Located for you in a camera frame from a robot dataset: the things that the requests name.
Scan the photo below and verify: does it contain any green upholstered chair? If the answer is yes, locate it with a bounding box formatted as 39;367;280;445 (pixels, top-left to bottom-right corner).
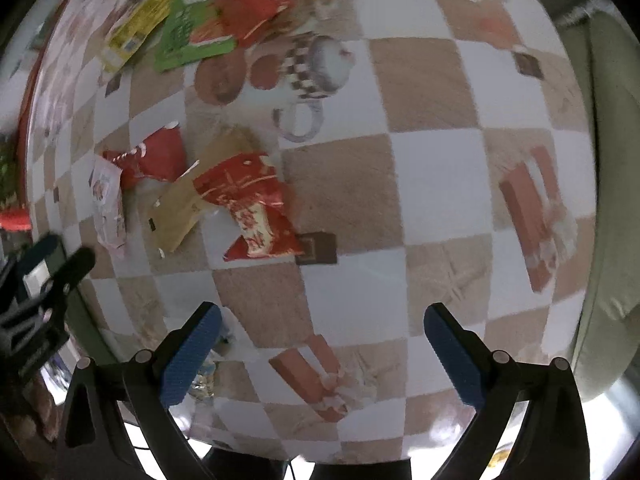
522;0;640;403

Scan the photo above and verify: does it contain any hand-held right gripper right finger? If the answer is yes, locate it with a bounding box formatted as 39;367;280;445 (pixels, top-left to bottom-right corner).
423;302;601;480

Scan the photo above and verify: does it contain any red snack packet silver edge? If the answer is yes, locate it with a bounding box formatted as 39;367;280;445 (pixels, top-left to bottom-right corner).
102;122;188;190

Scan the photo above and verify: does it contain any tan gold snack packet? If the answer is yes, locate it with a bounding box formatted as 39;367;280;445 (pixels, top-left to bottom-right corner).
147;126;261;256

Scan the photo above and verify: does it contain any red snack packet yellow label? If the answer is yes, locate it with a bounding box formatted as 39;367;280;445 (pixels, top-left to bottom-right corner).
192;151;307;262

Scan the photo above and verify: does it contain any checkered printed tablecloth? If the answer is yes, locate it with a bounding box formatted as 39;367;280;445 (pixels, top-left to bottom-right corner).
20;0;601;465

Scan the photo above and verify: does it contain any clear plastic snack packet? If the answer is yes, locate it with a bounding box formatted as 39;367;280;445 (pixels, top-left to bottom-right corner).
192;307;263;403

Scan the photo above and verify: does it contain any white pink snack packet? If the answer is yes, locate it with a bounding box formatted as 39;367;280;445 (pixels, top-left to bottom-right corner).
89;154;128;260

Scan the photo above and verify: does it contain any red crinkled snack packet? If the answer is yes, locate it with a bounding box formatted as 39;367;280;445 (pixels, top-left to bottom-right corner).
190;0;292;50

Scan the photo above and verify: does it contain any red object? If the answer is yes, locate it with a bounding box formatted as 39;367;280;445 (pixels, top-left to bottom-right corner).
0;208;32;234

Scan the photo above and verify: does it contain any green snack packet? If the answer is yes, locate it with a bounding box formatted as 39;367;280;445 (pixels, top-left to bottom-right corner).
153;0;246;73

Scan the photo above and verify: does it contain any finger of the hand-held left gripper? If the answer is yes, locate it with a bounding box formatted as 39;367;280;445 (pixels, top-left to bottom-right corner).
12;234;65;286
40;247;97;308

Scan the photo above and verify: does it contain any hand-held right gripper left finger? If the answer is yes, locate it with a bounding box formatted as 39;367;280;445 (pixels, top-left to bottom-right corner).
55;301;223;480

